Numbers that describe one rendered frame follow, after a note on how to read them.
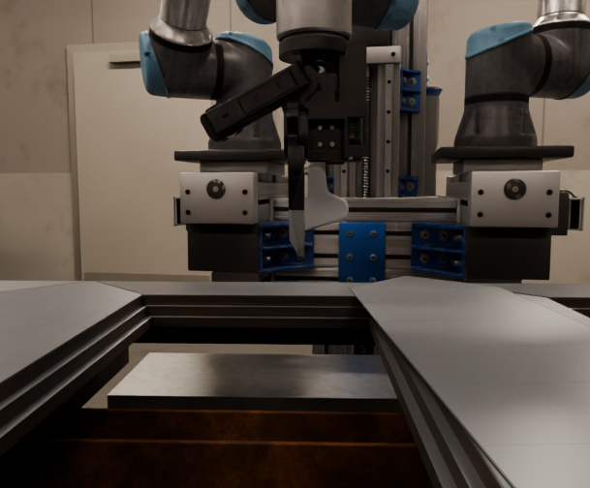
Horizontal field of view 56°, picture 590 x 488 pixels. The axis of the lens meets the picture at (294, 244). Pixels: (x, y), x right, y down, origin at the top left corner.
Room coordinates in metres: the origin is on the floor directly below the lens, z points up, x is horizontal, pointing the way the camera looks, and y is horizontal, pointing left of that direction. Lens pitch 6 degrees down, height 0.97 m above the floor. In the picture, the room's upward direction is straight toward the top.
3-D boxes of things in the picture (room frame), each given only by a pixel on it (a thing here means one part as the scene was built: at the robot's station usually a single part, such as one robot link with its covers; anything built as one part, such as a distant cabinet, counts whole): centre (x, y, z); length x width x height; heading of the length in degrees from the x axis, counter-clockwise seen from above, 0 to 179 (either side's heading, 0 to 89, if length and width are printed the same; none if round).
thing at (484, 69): (1.09, -0.39, 1.20); 0.13 x 0.12 x 0.14; 106
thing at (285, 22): (0.58, -0.02, 1.13); 0.08 x 0.08 x 0.05
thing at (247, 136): (1.17, 0.10, 1.09); 0.15 x 0.15 x 0.10
